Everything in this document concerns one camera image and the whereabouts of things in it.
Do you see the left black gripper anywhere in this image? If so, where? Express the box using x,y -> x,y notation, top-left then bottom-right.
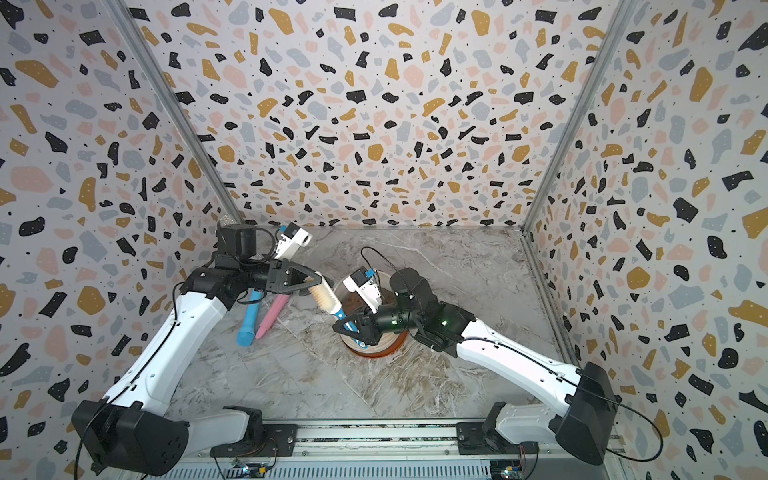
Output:
241,263 -> 333,301

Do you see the cream ceramic pot with mud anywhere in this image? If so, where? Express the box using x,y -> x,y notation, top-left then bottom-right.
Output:
333,267 -> 408,359

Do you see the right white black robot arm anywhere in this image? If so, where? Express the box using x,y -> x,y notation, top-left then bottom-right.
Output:
311,268 -> 619,465

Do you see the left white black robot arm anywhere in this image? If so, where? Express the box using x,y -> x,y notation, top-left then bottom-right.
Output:
72,260 -> 340,476

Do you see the pink silicone tool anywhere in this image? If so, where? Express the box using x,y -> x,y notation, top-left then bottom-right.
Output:
255,295 -> 290,339

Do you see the terracotta saucer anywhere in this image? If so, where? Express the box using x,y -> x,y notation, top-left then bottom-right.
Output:
340,332 -> 409,358

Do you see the blue silicone tool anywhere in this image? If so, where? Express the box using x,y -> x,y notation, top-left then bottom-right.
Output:
236,224 -> 289,348

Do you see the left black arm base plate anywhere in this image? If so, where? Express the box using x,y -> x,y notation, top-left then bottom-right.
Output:
210,423 -> 298,458

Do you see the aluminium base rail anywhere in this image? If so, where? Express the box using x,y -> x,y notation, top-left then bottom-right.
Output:
116,416 -> 628,480

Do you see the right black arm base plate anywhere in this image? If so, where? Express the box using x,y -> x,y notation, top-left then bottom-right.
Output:
456,421 -> 539,455

